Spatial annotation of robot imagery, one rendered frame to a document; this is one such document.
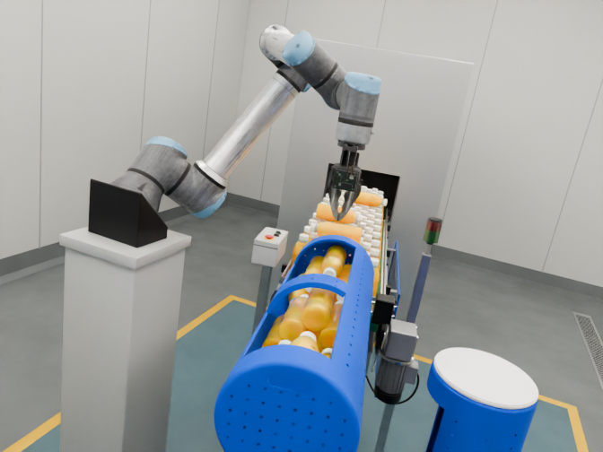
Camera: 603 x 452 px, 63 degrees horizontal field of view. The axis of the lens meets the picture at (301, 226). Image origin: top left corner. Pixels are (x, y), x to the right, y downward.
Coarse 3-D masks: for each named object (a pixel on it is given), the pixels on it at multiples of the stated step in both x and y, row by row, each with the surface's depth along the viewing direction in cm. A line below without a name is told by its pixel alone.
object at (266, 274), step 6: (264, 270) 207; (270, 270) 207; (264, 276) 208; (270, 276) 210; (264, 282) 209; (258, 288) 210; (264, 288) 209; (258, 294) 211; (264, 294) 210; (258, 300) 211; (264, 300) 211; (258, 306) 212; (264, 306) 212; (258, 312) 213; (264, 312) 213; (258, 318) 213; (258, 324) 214; (252, 330) 216
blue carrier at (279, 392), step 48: (336, 240) 168; (288, 288) 131; (336, 288) 128; (336, 336) 105; (240, 384) 93; (288, 384) 92; (336, 384) 91; (240, 432) 96; (288, 432) 94; (336, 432) 92
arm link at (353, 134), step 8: (336, 128) 124; (344, 128) 122; (352, 128) 121; (360, 128) 121; (368, 128) 122; (336, 136) 124; (344, 136) 122; (352, 136) 121; (360, 136) 122; (368, 136) 123; (352, 144) 123; (360, 144) 124
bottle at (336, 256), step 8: (328, 248) 172; (336, 248) 169; (344, 248) 172; (328, 256) 161; (336, 256) 161; (344, 256) 167; (328, 264) 157; (336, 264) 157; (344, 264) 163; (336, 272) 156
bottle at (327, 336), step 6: (336, 306) 136; (336, 312) 132; (330, 318) 129; (336, 318) 129; (330, 324) 126; (336, 324) 126; (324, 330) 124; (330, 330) 124; (324, 336) 124; (330, 336) 125; (324, 342) 125; (330, 342) 125; (324, 348) 125
